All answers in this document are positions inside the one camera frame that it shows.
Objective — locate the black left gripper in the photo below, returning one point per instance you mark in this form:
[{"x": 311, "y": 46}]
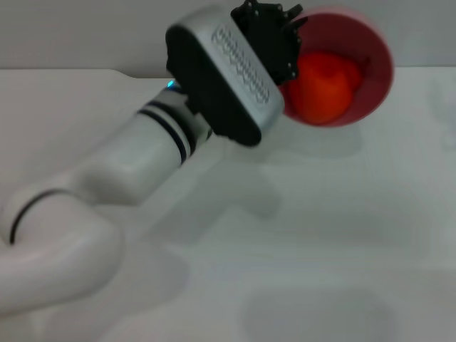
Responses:
[{"x": 270, "y": 39}]

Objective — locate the orange toy fruit with stem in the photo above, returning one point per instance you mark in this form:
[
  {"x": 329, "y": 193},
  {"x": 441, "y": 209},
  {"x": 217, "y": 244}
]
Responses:
[{"x": 320, "y": 89}]

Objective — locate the pink plastic bowl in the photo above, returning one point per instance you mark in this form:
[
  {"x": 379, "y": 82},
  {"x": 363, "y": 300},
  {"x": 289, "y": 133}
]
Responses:
[{"x": 370, "y": 46}]

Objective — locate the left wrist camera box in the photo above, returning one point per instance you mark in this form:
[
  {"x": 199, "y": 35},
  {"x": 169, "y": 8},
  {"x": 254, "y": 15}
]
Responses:
[{"x": 228, "y": 78}]

